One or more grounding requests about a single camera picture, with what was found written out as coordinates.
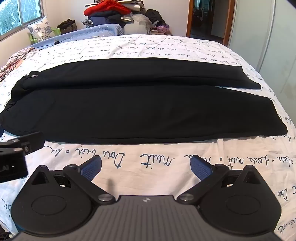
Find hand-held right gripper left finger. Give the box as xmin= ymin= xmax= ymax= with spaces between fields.
xmin=31 ymin=155 xmax=116 ymax=204

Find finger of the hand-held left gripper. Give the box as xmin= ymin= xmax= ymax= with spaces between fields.
xmin=0 ymin=132 xmax=45 ymax=155

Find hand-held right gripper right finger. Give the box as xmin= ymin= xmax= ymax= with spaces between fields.
xmin=177 ymin=155 xmax=266 ymax=204

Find black pants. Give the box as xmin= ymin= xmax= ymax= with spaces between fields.
xmin=0 ymin=57 xmax=288 ymax=144

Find white printed bed sheet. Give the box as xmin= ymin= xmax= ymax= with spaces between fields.
xmin=0 ymin=34 xmax=296 ymax=237

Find patterned pink cloth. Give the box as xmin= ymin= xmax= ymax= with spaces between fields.
xmin=0 ymin=47 xmax=35 ymax=82

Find green basket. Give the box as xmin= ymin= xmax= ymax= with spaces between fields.
xmin=29 ymin=27 xmax=61 ymax=44

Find floral pillow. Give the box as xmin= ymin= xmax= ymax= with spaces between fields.
xmin=27 ymin=17 xmax=56 ymax=40

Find dark brown bag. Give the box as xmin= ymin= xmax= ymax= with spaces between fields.
xmin=57 ymin=19 xmax=78 ymax=34

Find light blue blanket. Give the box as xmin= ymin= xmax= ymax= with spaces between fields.
xmin=28 ymin=23 xmax=122 ymax=49

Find window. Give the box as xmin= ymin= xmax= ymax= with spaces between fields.
xmin=0 ymin=0 xmax=45 ymax=36

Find navy blue garment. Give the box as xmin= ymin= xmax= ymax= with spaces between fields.
xmin=89 ymin=13 xmax=127 ymax=25

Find white wardrobe door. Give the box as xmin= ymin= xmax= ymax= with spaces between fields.
xmin=229 ymin=0 xmax=296 ymax=109

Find grey plastic bag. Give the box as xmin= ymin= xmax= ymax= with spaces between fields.
xmin=124 ymin=13 xmax=154 ymax=35

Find pile of clothes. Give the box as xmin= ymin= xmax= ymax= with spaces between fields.
xmin=84 ymin=0 xmax=131 ymax=16

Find black backpack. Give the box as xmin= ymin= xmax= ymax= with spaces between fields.
xmin=145 ymin=9 xmax=166 ymax=26

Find black cable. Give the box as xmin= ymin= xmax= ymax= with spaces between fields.
xmin=35 ymin=38 xmax=74 ymax=50

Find wooden door frame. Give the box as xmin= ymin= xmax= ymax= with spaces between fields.
xmin=186 ymin=0 xmax=236 ymax=48

